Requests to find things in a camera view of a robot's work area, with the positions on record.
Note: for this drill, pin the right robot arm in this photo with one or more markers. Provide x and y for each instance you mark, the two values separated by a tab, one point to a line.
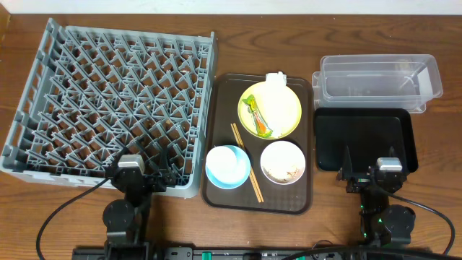
382	224

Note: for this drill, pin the light blue bowl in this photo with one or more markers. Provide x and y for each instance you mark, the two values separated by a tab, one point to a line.
239	172

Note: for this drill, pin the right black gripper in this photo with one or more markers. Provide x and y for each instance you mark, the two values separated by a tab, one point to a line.
359	180

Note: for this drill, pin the white napkin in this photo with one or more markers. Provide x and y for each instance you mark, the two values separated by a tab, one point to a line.
271	94

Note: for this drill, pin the black plastic tray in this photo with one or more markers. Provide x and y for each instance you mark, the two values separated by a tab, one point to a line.
368	132

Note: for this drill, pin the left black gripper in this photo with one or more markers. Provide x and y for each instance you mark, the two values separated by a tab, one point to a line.
145	181

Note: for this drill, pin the pink white bowl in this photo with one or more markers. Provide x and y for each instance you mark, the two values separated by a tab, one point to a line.
283	162

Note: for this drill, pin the brown serving tray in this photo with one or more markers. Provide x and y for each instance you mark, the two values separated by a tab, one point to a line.
292	199

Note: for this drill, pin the white paper cup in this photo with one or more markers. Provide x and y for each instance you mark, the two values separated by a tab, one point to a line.
221	162

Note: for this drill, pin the grey plastic dish rack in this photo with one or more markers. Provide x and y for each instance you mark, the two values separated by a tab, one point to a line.
93	91

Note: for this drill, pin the green snack wrapper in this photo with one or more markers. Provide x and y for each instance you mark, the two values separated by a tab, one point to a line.
262	128

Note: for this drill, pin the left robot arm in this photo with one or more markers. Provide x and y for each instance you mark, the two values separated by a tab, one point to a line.
126	219

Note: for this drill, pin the yellow round plate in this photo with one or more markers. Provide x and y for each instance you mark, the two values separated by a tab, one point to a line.
289	106

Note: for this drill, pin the clear plastic bin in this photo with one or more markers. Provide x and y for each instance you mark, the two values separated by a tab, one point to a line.
407	81

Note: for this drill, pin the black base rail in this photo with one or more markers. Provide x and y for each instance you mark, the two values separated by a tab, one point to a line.
183	253

